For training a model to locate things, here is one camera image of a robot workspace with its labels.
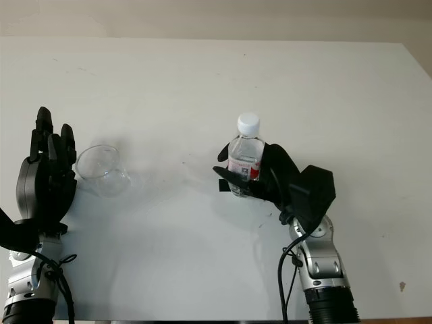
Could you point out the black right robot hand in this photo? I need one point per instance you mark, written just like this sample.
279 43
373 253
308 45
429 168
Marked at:
276 175

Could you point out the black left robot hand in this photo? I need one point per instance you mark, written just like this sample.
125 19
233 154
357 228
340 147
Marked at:
40 189

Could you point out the clear white-capped water bottle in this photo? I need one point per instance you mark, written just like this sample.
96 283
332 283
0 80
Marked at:
246 152

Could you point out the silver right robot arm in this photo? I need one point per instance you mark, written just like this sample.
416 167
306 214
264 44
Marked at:
320 263

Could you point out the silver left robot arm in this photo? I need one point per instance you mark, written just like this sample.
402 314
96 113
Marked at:
30 276

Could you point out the clear glass cup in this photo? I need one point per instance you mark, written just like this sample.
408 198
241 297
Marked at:
103 175

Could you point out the black tape strip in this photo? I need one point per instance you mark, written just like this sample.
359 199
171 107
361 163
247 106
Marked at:
223 186

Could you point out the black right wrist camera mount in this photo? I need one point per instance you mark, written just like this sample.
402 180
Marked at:
314 192

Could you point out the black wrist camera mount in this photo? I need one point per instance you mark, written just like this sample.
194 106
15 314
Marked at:
314 192
15 233

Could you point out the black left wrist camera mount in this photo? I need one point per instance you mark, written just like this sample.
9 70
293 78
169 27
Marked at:
15 233

